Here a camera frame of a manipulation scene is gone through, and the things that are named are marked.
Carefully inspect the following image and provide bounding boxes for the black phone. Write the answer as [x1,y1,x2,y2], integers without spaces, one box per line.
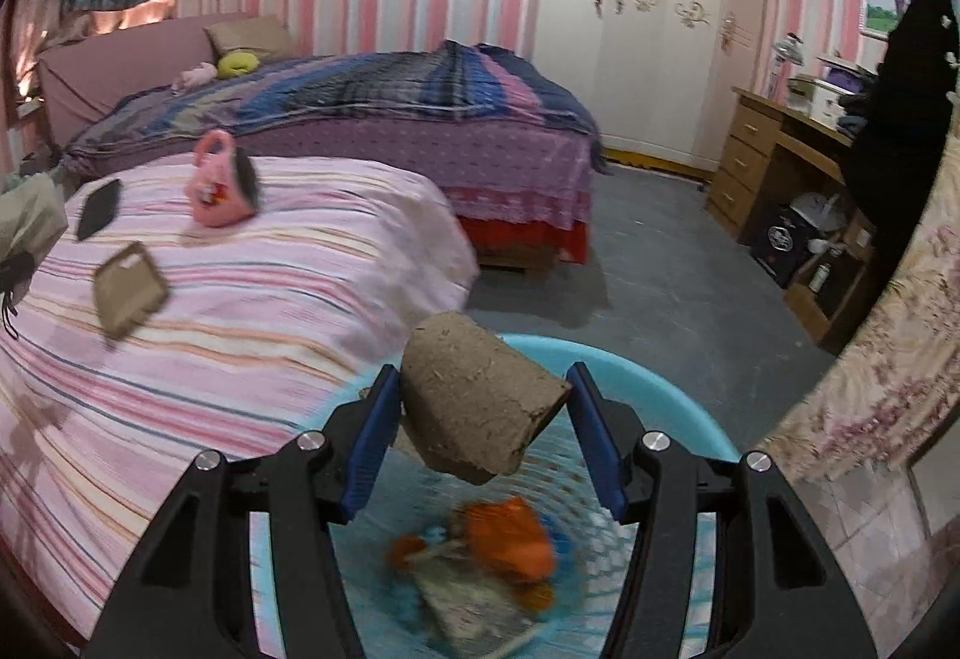
[75,177,123,242]

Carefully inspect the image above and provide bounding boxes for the pink mug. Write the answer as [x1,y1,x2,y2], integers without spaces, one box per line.
[191,130,260,229]

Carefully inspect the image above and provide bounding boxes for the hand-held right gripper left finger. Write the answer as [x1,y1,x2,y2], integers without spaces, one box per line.
[82,365,402,659]

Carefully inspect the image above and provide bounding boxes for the black coat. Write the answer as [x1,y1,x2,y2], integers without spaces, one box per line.
[844,0,960,255]

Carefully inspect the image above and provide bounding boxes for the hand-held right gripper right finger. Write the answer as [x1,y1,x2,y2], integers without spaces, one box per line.
[566,361,878,659]

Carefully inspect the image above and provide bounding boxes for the tan pillow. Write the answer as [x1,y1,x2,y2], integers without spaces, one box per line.
[204,14,299,61]

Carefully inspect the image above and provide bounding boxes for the black box with white print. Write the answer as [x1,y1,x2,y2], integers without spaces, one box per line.
[750,205,818,289]

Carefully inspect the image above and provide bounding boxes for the black and silver snack packet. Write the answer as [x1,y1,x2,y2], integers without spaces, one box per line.
[412,554,541,656]

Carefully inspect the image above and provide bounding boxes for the pink plush toy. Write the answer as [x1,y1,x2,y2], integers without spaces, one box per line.
[172,63,218,91]

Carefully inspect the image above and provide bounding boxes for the purple item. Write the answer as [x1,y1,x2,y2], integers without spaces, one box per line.
[821,55,875,83]

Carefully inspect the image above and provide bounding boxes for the white fan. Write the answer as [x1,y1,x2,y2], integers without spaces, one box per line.
[791,190,845,233]

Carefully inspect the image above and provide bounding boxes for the cardboard paper roll tube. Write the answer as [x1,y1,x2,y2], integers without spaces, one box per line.
[401,310,572,484]

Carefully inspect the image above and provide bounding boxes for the white wardrobe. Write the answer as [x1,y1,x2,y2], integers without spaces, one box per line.
[536,0,766,169]

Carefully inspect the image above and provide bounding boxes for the desk lamp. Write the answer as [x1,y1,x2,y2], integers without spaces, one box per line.
[772,33,807,70]

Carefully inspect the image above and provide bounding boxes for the wooden desk with drawers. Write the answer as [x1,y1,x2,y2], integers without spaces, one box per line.
[705,88,878,356]

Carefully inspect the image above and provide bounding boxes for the yellow plush toy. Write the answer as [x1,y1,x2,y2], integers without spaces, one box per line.
[216,50,261,79]

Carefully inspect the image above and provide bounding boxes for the light blue plastic basket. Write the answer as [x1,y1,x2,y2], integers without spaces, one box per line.
[247,333,743,659]

